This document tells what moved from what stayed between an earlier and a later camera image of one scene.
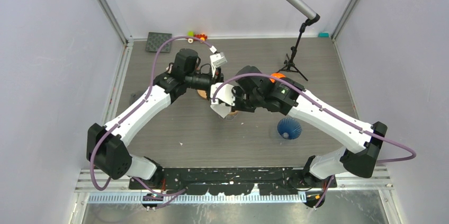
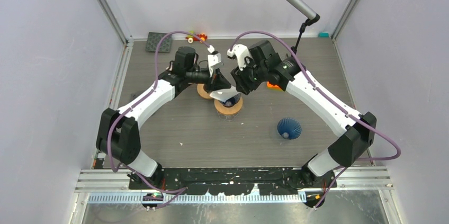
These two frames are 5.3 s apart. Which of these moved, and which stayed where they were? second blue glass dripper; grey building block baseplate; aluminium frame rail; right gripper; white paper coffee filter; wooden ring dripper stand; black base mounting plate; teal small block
Moved: white paper coffee filter; right gripper
Stayed: grey building block baseplate; second blue glass dripper; aluminium frame rail; black base mounting plate; teal small block; wooden ring dripper stand
